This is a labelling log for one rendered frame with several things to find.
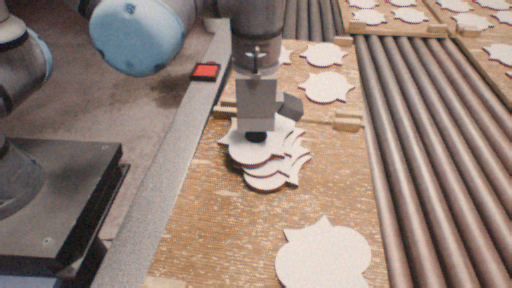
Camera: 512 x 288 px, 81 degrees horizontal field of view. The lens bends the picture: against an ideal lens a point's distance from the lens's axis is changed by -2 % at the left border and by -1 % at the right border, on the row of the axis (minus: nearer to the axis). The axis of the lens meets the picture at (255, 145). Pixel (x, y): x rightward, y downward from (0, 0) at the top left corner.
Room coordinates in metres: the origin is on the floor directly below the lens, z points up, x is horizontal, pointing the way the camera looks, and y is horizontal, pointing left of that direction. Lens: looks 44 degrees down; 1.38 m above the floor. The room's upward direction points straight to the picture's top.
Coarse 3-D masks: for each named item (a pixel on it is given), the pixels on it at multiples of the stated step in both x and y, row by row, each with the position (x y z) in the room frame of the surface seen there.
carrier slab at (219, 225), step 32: (224, 128) 0.51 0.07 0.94; (320, 128) 0.51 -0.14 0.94; (192, 160) 0.41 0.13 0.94; (224, 160) 0.41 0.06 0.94; (320, 160) 0.41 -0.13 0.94; (352, 160) 0.41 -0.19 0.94; (192, 192) 0.33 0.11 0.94; (224, 192) 0.33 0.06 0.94; (256, 192) 0.33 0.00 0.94; (288, 192) 0.33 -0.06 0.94; (320, 192) 0.33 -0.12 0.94; (352, 192) 0.33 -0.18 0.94; (192, 224) 0.27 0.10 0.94; (224, 224) 0.27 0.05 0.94; (256, 224) 0.27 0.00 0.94; (288, 224) 0.27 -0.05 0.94; (352, 224) 0.27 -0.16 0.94; (160, 256) 0.21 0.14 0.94; (192, 256) 0.21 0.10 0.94; (224, 256) 0.21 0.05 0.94; (256, 256) 0.21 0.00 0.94
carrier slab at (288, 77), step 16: (288, 48) 0.89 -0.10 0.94; (304, 48) 0.89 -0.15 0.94; (352, 48) 0.90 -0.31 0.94; (304, 64) 0.79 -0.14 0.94; (352, 64) 0.79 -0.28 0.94; (288, 80) 0.71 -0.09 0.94; (304, 80) 0.71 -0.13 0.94; (352, 80) 0.71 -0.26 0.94; (224, 96) 0.63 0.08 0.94; (304, 96) 0.63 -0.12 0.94; (352, 96) 0.63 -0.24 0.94; (304, 112) 0.57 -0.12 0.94; (320, 112) 0.57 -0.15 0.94
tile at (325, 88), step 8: (328, 72) 0.73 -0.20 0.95; (312, 80) 0.69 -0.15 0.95; (320, 80) 0.69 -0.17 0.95; (328, 80) 0.69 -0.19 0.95; (336, 80) 0.69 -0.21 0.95; (344, 80) 0.69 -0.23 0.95; (304, 88) 0.66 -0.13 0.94; (312, 88) 0.65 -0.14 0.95; (320, 88) 0.65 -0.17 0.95; (328, 88) 0.65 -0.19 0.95; (336, 88) 0.65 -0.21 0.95; (344, 88) 0.65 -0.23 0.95; (352, 88) 0.66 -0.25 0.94; (312, 96) 0.62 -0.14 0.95; (320, 96) 0.62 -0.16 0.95; (328, 96) 0.62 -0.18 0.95; (336, 96) 0.62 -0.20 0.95; (344, 96) 0.62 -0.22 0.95; (320, 104) 0.60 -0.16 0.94; (328, 104) 0.60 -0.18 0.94
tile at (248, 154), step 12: (276, 120) 0.47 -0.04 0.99; (228, 132) 0.43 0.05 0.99; (240, 132) 0.43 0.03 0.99; (276, 132) 0.43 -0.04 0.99; (288, 132) 0.43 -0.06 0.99; (228, 144) 0.40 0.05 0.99; (240, 144) 0.40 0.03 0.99; (252, 144) 0.40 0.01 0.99; (264, 144) 0.40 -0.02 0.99; (276, 144) 0.40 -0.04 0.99; (240, 156) 0.37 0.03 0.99; (252, 156) 0.37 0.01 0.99; (264, 156) 0.37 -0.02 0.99; (276, 156) 0.38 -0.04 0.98
